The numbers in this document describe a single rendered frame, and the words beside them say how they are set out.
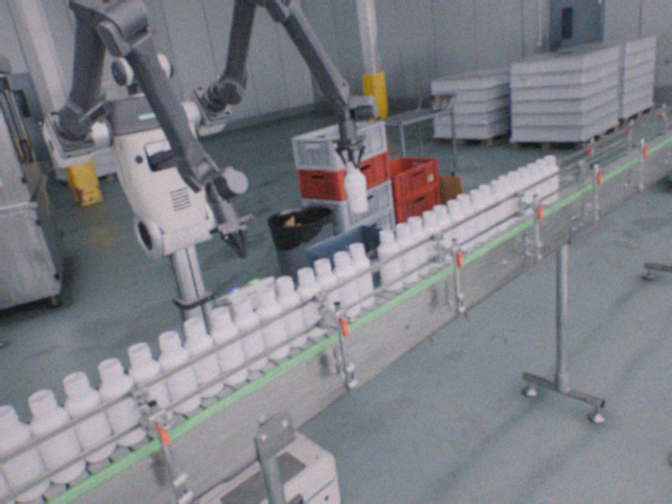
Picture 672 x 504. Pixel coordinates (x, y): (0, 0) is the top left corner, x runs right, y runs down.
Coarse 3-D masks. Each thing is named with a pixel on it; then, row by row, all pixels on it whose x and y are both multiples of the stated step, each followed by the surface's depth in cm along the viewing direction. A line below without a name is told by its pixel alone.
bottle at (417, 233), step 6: (408, 222) 153; (414, 222) 151; (420, 222) 152; (414, 228) 152; (420, 228) 152; (414, 234) 152; (420, 234) 152; (414, 240) 152; (420, 240) 152; (420, 246) 153; (426, 246) 154; (420, 252) 153; (426, 252) 155; (420, 258) 154; (426, 258) 155; (420, 264) 154; (420, 270) 155; (426, 270) 156
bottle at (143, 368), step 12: (132, 348) 104; (144, 348) 104; (132, 360) 102; (144, 360) 102; (132, 372) 102; (144, 372) 102; (156, 372) 103; (156, 384) 103; (156, 396) 104; (168, 396) 108
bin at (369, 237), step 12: (360, 228) 224; (372, 228) 220; (324, 240) 212; (336, 240) 216; (348, 240) 220; (360, 240) 225; (372, 240) 222; (312, 252) 203; (324, 252) 212; (336, 252) 217; (348, 252) 222; (312, 264) 206; (372, 264) 186; (468, 312) 190
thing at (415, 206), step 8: (424, 192) 450; (432, 192) 461; (408, 200) 436; (416, 200) 488; (424, 200) 453; (432, 200) 462; (400, 208) 431; (408, 208) 440; (416, 208) 448; (424, 208) 456; (432, 208) 464; (400, 216) 433; (408, 216) 440; (416, 216) 449
